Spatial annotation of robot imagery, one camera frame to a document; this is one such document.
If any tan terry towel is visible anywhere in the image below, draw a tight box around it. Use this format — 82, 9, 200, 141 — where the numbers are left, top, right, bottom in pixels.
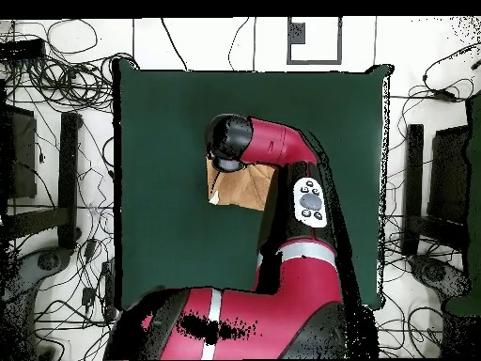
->
206, 157, 279, 212

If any black flat panel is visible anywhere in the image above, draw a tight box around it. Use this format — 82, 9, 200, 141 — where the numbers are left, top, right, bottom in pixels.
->
0, 104, 39, 200
427, 125, 471, 227

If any dark green table cloth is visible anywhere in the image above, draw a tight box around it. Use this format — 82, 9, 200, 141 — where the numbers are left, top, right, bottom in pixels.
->
112, 57, 395, 312

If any black power strip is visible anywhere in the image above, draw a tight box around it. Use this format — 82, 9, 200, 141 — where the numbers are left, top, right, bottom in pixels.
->
0, 38, 47, 63
101, 259, 116, 321

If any small grey square plate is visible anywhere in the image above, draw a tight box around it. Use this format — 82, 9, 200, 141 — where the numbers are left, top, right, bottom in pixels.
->
290, 22, 306, 45

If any green cloth cover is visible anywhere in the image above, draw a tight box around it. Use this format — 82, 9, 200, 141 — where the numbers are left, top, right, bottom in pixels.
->
444, 91, 481, 318

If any thin black cable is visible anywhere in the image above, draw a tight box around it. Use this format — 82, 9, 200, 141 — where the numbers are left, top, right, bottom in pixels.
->
160, 16, 189, 72
227, 16, 251, 72

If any tangled black cable bundle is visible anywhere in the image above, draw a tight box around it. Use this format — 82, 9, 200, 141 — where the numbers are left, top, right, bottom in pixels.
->
3, 52, 140, 114

